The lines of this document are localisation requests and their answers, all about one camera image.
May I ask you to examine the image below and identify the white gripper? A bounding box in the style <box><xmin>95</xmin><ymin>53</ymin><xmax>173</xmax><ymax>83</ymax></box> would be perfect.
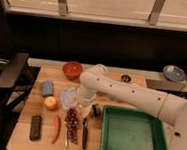
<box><xmin>77</xmin><ymin>86</ymin><xmax>96</xmax><ymax>118</ymax></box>

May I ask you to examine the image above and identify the dark red grape bunch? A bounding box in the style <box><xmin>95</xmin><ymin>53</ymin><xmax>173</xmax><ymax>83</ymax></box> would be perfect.
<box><xmin>65</xmin><ymin>107</ymin><xmax>79</xmax><ymax>144</ymax></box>

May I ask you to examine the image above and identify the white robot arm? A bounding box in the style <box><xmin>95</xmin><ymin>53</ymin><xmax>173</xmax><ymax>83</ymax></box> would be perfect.
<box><xmin>79</xmin><ymin>64</ymin><xmax>187</xmax><ymax>150</ymax></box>

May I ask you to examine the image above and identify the red bowl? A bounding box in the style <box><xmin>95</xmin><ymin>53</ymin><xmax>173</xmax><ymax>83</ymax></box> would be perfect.
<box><xmin>62</xmin><ymin>61</ymin><xmax>84</xmax><ymax>80</ymax></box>

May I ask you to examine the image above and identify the silver metal bowl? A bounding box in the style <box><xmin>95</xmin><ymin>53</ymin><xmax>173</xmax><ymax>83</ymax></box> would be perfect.
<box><xmin>163</xmin><ymin>64</ymin><xmax>186</xmax><ymax>82</ymax></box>

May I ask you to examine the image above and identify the light blue cloth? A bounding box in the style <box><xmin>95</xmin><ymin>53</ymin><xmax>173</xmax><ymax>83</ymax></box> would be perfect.
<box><xmin>59</xmin><ymin>87</ymin><xmax>78</xmax><ymax>110</ymax></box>

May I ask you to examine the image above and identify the silver fork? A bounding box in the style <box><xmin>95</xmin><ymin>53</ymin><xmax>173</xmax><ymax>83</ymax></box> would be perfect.
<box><xmin>65</xmin><ymin>122</ymin><xmax>69</xmax><ymax>149</ymax></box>

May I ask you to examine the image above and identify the yellow apple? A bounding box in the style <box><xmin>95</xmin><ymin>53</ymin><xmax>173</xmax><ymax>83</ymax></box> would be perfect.
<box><xmin>44</xmin><ymin>96</ymin><xmax>58</xmax><ymax>111</ymax></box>

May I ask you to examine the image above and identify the blue sponge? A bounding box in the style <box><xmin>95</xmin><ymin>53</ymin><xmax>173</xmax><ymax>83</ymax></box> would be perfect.
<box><xmin>41</xmin><ymin>80</ymin><xmax>54</xmax><ymax>97</ymax></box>

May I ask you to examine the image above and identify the red chili pepper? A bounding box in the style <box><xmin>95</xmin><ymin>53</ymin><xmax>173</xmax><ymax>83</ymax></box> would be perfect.
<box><xmin>51</xmin><ymin>115</ymin><xmax>61</xmax><ymax>144</ymax></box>

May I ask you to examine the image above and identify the small dark cup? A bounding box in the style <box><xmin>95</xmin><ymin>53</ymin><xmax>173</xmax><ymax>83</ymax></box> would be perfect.
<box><xmin>121</xmin><ymin>75</ymin><xmax>132</xmax><ymax>83</ymax></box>

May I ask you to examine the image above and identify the green plastic tray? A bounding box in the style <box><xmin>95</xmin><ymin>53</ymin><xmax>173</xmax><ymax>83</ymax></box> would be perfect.
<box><xmin>99</xmin><ymin>105</ymin><xmax>167</xmax><ymax>150</ymax></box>

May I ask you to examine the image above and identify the black rectangular block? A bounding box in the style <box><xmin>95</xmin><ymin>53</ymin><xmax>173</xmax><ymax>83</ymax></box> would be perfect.
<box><xmin>29</xmin><ymin>115</ymin><xmax>42</xmax><ymax>141</ymax></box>

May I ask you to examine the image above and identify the black handled knife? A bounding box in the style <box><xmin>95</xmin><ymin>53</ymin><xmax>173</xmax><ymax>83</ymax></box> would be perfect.
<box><xmin>81</xmin><ymin>117</ymin><xmax>89</xmax><ymax>150</ymax></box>

